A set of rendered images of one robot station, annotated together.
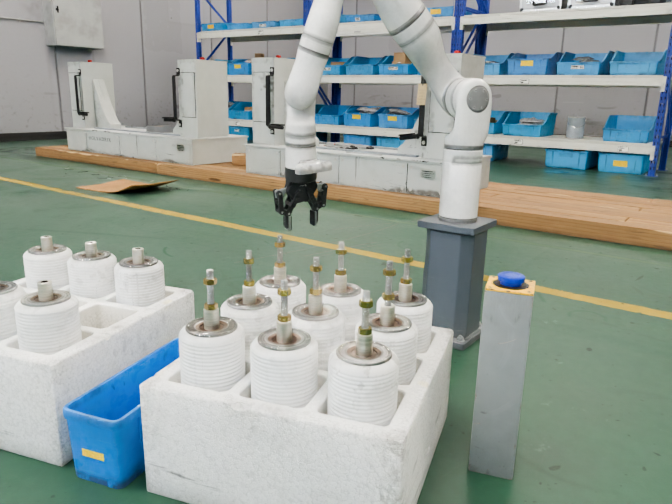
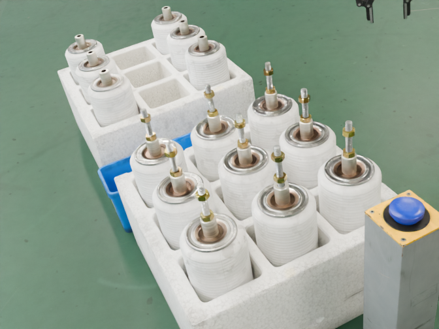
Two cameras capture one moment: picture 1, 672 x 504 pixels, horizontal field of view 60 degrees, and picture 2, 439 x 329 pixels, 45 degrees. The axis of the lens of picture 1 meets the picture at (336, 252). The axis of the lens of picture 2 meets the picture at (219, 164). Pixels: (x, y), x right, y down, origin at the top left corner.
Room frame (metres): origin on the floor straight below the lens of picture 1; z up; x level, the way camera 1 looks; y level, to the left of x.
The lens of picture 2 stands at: (0.41, -0.49, 0.79)
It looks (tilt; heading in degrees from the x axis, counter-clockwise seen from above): 37 degrees down; 52
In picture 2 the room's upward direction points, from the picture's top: 11 degrees counter-clockwise
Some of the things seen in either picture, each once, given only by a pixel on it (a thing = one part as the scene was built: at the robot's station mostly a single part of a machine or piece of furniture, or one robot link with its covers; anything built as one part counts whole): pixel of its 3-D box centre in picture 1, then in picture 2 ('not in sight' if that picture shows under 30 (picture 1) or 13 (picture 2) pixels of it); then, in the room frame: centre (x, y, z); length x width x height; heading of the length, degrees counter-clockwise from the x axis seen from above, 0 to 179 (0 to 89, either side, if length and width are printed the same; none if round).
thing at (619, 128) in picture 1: (631, 128); not in sight; (5.17, -2.51, 0.36); 0.50 x 0.38 x 0.21; 144
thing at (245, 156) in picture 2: (315, 304); (244, 154); (0.88, 0.03, 0.26); 0.02 x 0.02 x 0.03
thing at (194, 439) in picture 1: (314, 402); (257, 230); (0.88, 0.03, 0.09); 0.39 x 0.39 x 0.18; 70
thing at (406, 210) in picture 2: (511, 280); (406, 212); (0.85, -0.27, 0.32); 0.04 x 0.04 x 0.02
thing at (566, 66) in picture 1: (586, 63); not in sight; (5.42, -2.16, 0.90); 0.50 x 0.38 x 0.21; 143
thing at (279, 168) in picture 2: (388, 285); (279, 168); (0.84, -0.08, 0.31); 0.01 x 0.01 x 0.08
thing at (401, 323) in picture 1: (386, 323); (282, 200); (0.84, -0.08, 0.25); 0.08 x 0.08 x 0.01
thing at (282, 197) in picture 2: (387, 315); (281, 193); (0.84, -0.08, 0.26); 0.02 x 0.02 x 0.03
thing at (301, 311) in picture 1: (315, 312); (245, 160); (0.88, 0.03, 0.25); 0.08 x 0.08 x 0.01
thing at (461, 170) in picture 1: (460, 184); not in sight; (1.40, -0.29, 0.39); 0.09 x 0.09 x 0.17; 54
